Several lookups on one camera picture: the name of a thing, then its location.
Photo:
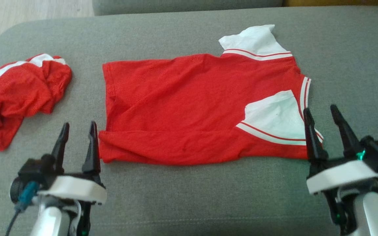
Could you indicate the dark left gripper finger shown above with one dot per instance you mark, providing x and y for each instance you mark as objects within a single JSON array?
[
  {"x": 61, "y": 147},
  {"x": 93, "y": 154}
]

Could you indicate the yellow sofa backrest cushion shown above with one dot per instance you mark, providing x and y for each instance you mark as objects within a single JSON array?
[{"x": 340, "y": 2}]

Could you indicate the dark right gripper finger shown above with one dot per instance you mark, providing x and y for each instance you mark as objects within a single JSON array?
[
  {"x": 313, "y": 141},
  {"x": 346, "y": 134}
]

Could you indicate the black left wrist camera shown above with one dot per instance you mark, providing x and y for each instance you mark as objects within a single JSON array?
[{"x": 36, "y": 168}]

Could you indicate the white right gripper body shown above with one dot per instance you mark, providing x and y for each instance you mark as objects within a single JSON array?
[{"x": 340, "y": 175}]

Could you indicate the red white-striped shorts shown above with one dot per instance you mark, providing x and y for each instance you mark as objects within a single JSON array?
[{"x": 18, "y": 91}]

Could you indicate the red white-sleeved jersey shirt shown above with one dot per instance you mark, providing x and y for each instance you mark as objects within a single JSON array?
[{"x": 176, "y": 108}]

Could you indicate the grey sofa seat cushion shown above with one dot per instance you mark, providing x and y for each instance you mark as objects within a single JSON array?
[{"x": 182, "y": 6}]

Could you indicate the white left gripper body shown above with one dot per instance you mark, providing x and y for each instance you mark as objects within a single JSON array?
[{"x": 74, "y": 188}]

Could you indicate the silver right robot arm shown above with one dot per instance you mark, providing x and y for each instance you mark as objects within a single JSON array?
[{"x": 377, "y": 213}]

